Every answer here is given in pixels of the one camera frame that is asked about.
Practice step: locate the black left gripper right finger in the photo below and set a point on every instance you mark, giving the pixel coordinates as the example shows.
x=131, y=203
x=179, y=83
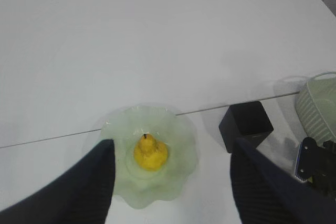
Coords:
x=264, y=193

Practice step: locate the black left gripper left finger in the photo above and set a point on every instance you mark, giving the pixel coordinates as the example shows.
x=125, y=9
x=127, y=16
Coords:
x=82, y=194

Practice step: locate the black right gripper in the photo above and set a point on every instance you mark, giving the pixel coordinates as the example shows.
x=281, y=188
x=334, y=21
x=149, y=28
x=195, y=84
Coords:
x=315, y=166

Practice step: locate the yellow pear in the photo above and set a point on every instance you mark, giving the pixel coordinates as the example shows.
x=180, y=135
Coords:
x=149, y=153

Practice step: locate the green wavy glass plate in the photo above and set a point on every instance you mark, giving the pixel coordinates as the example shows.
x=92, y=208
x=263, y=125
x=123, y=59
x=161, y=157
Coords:
x=136, y=186

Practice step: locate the green woven plastic basket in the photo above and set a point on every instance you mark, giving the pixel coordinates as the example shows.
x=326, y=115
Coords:
x=315, y=107

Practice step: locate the black square pen holder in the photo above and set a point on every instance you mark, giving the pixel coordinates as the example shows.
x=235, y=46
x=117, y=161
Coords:
x=245, y=120

